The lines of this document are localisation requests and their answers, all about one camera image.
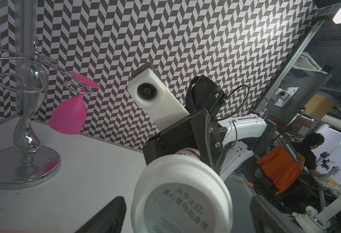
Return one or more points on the magenta plastic wine glass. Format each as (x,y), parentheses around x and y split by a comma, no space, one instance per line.
(70,115)

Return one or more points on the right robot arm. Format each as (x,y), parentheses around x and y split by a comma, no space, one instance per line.
(245,136)

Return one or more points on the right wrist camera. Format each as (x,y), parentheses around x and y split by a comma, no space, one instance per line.
(152,95)

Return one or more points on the white lid yogurt cup front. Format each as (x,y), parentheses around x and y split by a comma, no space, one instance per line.
(178,193)

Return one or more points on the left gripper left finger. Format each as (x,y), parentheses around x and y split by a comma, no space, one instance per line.
(108,220)

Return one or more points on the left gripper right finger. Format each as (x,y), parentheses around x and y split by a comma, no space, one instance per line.
(268,219)

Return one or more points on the orange chair back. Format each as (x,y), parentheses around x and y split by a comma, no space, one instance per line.
(281,168)

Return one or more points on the silver metal cup stand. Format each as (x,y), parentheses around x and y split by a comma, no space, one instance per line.
(28,163)

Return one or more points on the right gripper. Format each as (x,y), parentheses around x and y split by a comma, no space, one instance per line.
(196,131)

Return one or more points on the person in black shirt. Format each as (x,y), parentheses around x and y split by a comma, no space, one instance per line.
(305,147)

